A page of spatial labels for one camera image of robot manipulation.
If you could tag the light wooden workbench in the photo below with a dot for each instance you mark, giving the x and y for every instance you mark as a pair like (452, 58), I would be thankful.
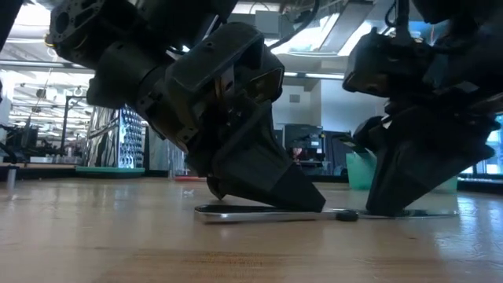
(39, 165)

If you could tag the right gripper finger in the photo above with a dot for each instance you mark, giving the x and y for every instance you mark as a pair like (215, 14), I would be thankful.
(369, 133)
(424, 157)

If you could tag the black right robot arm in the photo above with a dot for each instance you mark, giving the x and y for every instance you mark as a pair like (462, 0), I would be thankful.
(471, 23)

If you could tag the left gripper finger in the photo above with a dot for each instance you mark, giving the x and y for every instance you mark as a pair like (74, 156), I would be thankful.
(259, 173)

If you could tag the all-black slotted spatula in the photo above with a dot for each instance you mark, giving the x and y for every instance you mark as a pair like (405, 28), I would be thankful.
(346, 140)

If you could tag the small white scrap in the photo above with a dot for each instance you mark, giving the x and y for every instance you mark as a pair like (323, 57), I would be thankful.
(189, 192)

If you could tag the large window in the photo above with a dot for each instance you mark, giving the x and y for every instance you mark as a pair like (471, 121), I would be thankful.
(487, 169)

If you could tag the person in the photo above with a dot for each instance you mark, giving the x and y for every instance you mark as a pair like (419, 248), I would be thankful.
(298, 153)

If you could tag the grey cloth partition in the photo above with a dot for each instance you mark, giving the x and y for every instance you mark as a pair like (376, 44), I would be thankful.
(159, 149)

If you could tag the rectangular silver air duct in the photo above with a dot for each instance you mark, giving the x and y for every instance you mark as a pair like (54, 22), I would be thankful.
(353, 23)

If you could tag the silver butter knife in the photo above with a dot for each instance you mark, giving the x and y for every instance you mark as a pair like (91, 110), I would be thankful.
(255, 215)

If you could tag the teal translucent plastic bin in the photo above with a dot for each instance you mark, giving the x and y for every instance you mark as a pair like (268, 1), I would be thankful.
(359, 173)

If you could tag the black equipment cabinet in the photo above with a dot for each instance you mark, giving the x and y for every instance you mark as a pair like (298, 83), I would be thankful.
(306, 135)

